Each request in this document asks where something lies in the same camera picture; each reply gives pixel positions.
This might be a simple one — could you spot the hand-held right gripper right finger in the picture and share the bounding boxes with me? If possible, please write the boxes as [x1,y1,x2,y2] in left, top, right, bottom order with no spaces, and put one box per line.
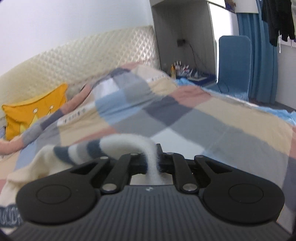
[156,143,244,194]

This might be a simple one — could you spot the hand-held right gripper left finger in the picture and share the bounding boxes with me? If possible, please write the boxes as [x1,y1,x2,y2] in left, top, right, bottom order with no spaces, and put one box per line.
[58,152,148,194]

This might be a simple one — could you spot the cream striped fleece sweater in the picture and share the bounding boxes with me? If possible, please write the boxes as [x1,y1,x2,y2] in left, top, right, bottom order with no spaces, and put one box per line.
[0,134,162,234]

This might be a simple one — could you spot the black hanging clothes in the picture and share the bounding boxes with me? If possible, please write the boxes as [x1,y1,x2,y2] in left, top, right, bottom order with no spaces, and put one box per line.
[261,0,296,47]

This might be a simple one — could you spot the checkered patchwork quilt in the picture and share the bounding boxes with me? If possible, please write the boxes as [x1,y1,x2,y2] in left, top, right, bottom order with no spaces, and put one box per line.
[0,62,296,230]

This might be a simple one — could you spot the row of small bottles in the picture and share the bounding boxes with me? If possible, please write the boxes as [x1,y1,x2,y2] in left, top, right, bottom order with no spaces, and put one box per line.
[171,61,192,78]

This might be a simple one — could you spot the blue chair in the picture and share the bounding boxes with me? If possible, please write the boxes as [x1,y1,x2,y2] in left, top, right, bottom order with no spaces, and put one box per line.
[209,35,252,102]

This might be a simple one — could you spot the cream quilted headboard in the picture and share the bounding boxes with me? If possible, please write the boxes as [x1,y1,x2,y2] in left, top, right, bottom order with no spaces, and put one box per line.
[0,25,161,116]

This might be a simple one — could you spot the yellow crown print pillow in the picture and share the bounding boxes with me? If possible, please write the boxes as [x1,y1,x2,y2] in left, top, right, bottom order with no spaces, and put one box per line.
[2,83,68,141]

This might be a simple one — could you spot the blue curtain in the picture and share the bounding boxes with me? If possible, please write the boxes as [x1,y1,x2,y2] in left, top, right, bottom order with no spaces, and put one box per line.
[236,13,279,105]

